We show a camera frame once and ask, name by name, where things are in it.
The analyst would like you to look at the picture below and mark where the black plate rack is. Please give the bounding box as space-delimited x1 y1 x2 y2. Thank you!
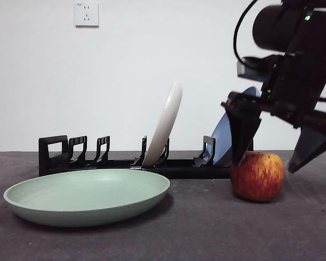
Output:
38 135 255 179

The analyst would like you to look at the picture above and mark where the blue plate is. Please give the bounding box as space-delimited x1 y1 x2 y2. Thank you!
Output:
210 86 261 166

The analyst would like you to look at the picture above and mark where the cream plate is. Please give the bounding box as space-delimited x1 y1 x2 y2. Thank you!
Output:
141 80 183 167

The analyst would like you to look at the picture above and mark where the red yellow apple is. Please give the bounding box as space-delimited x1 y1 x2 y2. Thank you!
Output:
230 151 285 202

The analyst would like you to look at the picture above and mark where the green plate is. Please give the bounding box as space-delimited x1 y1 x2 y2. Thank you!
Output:
3 168 171 228

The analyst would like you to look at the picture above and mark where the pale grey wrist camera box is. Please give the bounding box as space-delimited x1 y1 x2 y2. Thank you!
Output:
236 56 272 82

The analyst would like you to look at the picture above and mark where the black cable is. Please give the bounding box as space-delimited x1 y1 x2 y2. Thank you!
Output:
233 0 260 63

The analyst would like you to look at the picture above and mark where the white wall socket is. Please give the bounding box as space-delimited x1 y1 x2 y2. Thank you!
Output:
75 2 100 28

